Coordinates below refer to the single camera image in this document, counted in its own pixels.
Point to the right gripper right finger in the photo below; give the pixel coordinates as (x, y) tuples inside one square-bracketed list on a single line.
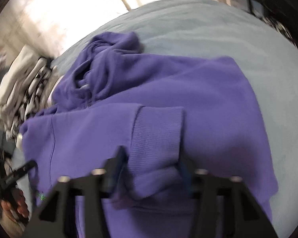
[(224, 207)]

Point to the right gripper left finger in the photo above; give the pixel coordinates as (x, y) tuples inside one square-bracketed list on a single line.
[(56, 216)]

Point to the purple hoodie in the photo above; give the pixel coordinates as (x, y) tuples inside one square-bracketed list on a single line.
[(158, 107)]

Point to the left hand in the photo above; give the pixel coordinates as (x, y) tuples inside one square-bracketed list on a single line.
[(21, 207)]

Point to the grey folded sweatshirt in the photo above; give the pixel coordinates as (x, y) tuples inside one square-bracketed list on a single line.
[(17, 79)]

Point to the black white patterned garment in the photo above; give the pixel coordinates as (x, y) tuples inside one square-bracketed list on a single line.
[(28, 96)]

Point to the grey-blue bed blanket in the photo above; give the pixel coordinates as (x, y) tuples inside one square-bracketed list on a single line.
[(207, 29)]

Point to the cream floral curtain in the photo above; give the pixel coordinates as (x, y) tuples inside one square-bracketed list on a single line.
[(52, 26)]

